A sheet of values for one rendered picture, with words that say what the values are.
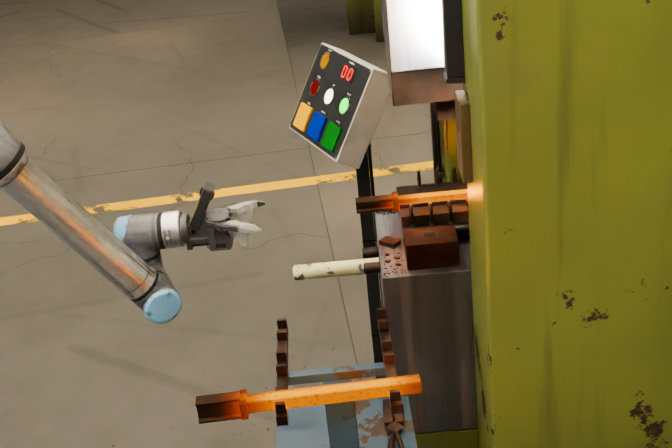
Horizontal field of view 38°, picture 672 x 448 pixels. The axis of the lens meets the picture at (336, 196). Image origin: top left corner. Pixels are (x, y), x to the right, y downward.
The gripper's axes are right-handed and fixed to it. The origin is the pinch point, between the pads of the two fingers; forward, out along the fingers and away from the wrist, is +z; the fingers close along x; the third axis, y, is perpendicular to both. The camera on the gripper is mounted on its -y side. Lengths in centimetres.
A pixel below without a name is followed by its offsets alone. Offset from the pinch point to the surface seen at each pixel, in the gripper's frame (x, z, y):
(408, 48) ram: 12, 37, -42
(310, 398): 68, 12, 6
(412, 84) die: 7.5, 37.6, -31.9
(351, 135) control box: -39.0, 22.8, -2.8
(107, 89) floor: -425, -142, 100
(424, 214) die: 7.1, 38.5, 0.6
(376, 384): 66, 24, 5
